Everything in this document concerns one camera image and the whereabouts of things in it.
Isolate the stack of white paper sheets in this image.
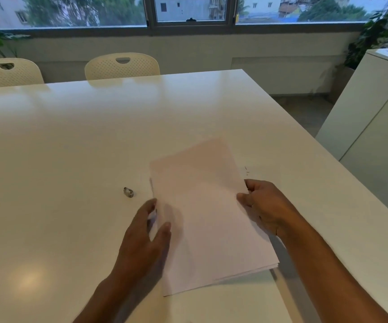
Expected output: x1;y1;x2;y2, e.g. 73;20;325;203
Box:
149;137;280;297

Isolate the cream perforated plastic chair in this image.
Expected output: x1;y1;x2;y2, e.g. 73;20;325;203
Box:
84;52;161;81
0;58;45;89

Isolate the person's left hand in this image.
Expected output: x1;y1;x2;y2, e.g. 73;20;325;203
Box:
112;199;172;278

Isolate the person's left forearm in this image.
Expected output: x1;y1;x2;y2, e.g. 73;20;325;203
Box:
72;274;164;323

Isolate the person's right hand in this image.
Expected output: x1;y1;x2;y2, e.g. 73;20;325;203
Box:
236;179;298;238

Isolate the white cabinet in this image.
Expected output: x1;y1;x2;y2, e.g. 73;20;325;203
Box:
315;47;388;229

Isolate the person's right forearm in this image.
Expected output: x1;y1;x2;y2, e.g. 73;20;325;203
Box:
276;212;388;323

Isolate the beige plant pot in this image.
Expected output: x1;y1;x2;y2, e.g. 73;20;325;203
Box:
329;65;355;104

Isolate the dark framed window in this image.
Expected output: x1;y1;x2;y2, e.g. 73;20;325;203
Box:
0;0;388;31

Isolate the tall dark green potted plant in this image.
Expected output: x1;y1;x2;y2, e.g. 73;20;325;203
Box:
344;9;388;69

